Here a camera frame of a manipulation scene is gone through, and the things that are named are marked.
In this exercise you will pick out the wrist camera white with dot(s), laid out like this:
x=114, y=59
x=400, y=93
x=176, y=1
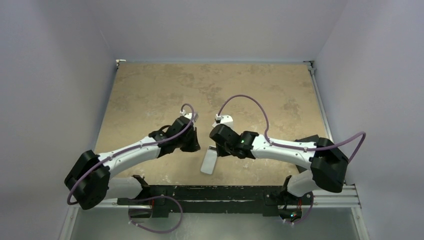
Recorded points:
x=192, y=116
x=223, y=119

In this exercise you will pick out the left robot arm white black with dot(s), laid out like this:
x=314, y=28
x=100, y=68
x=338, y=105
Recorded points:
x=93, y=178

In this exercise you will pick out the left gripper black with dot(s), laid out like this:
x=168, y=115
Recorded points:
x=194, y=145

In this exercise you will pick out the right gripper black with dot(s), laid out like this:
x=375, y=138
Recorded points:
x=216, y=145

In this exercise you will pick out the white remote control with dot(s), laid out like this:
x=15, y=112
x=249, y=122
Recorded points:
x=209, y=160

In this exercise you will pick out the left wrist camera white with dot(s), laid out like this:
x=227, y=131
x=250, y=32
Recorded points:
x=192, y=116

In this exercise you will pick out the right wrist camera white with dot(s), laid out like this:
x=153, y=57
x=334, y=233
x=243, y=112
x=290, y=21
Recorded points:
x=223, y=119

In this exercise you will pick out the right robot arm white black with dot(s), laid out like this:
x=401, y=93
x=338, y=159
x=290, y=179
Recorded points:
x=325, y=165

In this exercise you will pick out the aluminium table rail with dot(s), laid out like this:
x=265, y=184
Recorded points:
x=348, y=198

